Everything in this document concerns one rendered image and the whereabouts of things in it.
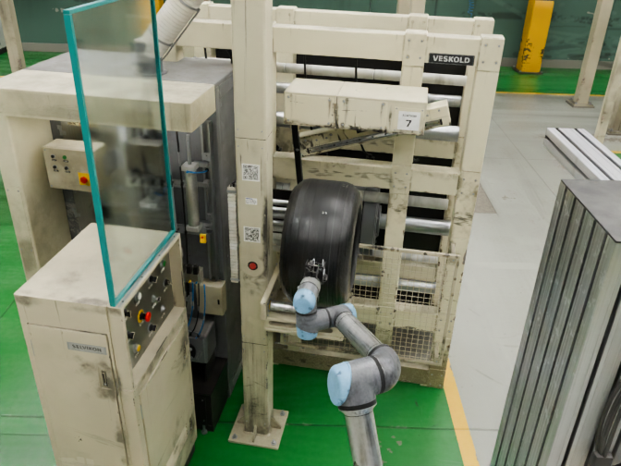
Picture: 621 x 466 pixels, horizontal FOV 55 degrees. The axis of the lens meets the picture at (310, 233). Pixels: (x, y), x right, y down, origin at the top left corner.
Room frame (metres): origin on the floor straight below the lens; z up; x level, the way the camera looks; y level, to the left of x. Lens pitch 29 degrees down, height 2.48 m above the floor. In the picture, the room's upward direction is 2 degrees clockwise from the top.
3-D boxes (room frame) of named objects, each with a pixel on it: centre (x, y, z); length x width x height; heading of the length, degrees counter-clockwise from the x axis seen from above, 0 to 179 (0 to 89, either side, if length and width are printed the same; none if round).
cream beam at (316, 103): (2.59, -0.19, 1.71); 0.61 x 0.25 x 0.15; 81
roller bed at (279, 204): (2.73, 0.14, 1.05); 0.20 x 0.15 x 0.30; 81
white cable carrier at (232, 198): (2.33, 0.33, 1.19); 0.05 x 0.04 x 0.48; 171
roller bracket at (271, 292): (2.35, 0.16, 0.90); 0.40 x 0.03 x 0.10; 171
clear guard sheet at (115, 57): (1.92, 0.62, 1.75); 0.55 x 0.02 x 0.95; 171
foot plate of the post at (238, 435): (2.34, 0.24, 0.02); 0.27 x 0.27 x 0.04; 81
